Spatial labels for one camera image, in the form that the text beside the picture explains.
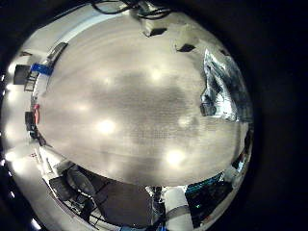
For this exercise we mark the blue white plaid shirt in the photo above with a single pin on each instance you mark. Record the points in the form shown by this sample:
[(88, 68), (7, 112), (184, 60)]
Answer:
[(224, 86)]

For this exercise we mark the grey flat bar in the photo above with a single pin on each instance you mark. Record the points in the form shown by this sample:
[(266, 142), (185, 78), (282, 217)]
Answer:
[(57, 50)]

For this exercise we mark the blue box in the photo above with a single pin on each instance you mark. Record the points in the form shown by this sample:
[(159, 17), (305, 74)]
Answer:
[(41, 69)]

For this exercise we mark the black framed stand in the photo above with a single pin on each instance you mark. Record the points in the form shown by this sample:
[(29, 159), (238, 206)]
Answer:
[(22, 75)]

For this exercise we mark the red small item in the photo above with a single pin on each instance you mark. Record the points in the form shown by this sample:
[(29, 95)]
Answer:
[(36, 112)]

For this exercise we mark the small black box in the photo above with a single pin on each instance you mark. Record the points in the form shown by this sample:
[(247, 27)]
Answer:
[(29, 120)]

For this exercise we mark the teal striped panel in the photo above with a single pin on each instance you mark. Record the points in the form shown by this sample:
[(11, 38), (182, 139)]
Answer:
[(205, 184)]

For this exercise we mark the black office chair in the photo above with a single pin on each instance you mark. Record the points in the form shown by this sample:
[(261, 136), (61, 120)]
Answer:
[(78, 183)]

